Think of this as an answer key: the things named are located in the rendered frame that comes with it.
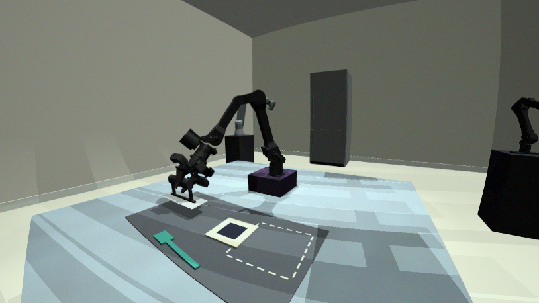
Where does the teal trowel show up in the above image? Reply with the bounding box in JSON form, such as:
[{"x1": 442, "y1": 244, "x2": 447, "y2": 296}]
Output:
[{"x1": 153, "y1": 231, "x2": 201, "y2": 270}]

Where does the white square tile with dark square center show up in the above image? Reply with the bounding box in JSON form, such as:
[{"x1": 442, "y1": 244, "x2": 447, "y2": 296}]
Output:
[{"x1": 205, "y1": 218, "x2": 259, "y2": 249}]

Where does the small trowel with black handle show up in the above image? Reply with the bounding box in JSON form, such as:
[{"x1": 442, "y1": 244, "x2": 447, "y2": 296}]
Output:
[{"x1": 160, "y1": 174, "x2": 206, "y2": 209}]

